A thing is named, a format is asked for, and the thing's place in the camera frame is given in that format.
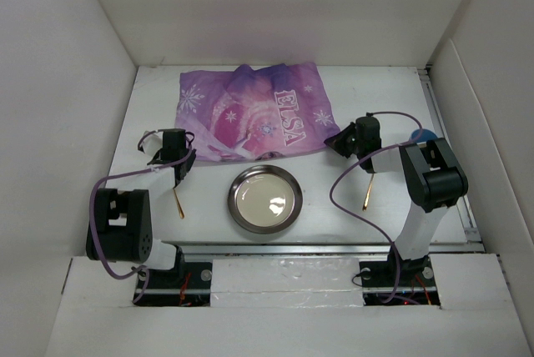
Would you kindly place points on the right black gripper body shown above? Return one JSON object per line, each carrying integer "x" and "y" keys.
{"x": 360, "y": 145}

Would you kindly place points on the round metal plate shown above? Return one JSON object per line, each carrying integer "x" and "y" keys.
{"x": 265, "y": 199}

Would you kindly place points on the gold spoon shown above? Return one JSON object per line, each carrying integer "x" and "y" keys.
{"x": 368, "y": 193}

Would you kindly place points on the purple pink printed cloth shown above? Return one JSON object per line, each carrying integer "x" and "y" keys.
{"x": 252, "y": 114}

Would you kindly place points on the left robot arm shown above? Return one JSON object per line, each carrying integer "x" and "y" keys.
{"x": 120, "y": 230}

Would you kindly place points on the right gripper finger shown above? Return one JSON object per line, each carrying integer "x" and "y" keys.
{"x": 345, "y": 148}
{"x": 343, "y": 138}

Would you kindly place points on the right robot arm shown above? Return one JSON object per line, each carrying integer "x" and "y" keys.
{"x": 435, "y": 181}

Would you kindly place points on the blue plastic cup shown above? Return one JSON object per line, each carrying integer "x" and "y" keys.
{"x": 422, "y": 136}

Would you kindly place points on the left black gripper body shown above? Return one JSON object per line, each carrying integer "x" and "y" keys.
{"x": 189, "y": 161}

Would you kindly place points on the gold fork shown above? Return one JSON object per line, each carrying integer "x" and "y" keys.
{"x": 178, "y": 204}

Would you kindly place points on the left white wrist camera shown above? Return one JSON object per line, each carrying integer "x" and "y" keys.
{"x": 151, "y": 143}

